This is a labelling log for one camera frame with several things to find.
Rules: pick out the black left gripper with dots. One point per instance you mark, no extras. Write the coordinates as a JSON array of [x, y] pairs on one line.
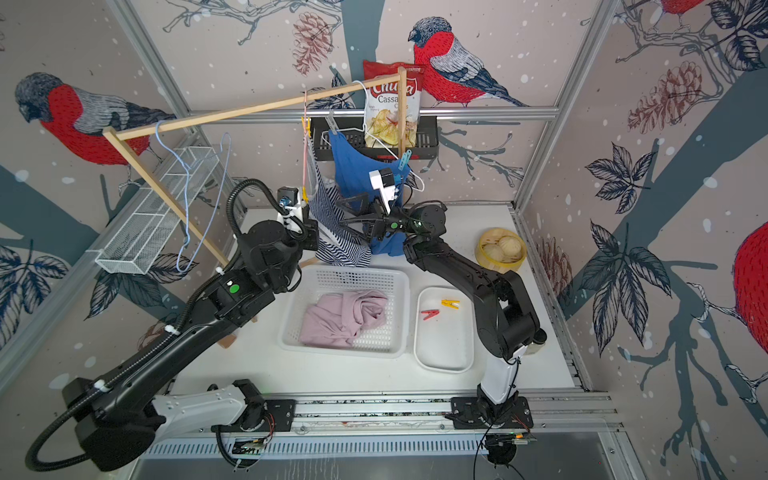
[[310, 233]]

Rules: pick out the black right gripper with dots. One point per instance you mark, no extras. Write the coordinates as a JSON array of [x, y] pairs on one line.
[[380, 225]]

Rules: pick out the blue white striped tank top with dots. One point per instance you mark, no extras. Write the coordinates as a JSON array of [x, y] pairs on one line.
[[336, 246]]

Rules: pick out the pink tank top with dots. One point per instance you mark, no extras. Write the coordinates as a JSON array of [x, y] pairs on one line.
[[337, 319]]

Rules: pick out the red clothespin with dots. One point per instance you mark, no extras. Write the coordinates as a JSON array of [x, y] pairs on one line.
[[429, 314]]

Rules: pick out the pink wire hanger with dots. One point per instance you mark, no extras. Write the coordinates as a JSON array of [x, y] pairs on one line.
[[305, 149]]

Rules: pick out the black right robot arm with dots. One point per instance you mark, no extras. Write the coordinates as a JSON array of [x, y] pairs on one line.
[[506, 322]]

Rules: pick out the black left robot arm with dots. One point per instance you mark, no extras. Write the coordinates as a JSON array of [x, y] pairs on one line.
[[116, 417]]

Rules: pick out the teal clothespin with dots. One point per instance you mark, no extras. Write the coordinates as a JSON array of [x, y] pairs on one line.
[[404, 160]]

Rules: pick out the white perforated plastic basket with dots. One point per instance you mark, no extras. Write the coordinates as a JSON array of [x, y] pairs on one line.
[[388, 341]]

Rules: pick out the grey clothespin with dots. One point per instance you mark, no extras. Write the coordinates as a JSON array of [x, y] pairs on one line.
[[331, 122]]

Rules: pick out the cassava chips bag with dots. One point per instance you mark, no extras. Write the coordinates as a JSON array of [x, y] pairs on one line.
[[381, 117]]

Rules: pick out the yellow bowl with buns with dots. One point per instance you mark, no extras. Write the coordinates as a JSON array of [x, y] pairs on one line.
[[500, 250]]

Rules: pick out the white plastic tray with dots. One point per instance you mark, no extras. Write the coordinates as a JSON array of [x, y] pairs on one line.
[[445, 343]]

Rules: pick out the small black-lid jar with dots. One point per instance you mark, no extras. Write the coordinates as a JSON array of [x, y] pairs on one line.
[[538, 340]]

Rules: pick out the wooden clothes rack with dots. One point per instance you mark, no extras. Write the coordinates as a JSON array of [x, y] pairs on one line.
[[268, 135]]

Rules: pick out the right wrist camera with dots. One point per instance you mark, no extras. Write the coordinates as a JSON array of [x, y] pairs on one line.
[[388, 185]]

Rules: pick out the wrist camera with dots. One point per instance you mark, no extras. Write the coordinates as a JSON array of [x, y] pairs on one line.
[[388, 185], [295, 207]]

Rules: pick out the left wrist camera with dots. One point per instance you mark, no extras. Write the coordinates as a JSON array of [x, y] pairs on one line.
[[295, 207]]

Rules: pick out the white wire hanger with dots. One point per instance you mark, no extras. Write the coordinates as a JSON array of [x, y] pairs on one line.
[[353, 128]]

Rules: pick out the white wire wall basket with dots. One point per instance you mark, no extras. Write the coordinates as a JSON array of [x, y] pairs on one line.
[[141, 239]]

